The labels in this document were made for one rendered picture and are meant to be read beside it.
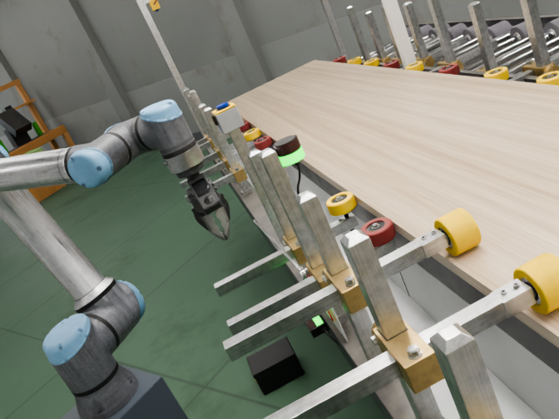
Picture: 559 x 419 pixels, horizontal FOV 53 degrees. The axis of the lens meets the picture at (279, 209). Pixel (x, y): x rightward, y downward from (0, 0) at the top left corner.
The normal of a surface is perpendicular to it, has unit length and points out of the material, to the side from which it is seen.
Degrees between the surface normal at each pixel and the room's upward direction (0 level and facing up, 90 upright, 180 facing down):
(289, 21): 90
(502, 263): 0
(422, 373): 90
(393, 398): 0
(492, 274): 0
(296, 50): 90
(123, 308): 74
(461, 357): 90
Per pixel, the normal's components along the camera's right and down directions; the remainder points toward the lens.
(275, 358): -0.39, -0.85
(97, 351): 0.85, -0.19
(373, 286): 0.24, 0.28
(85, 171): -0.26, 0.48
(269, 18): -0.58, 0.53
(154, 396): 0.72, -0.04
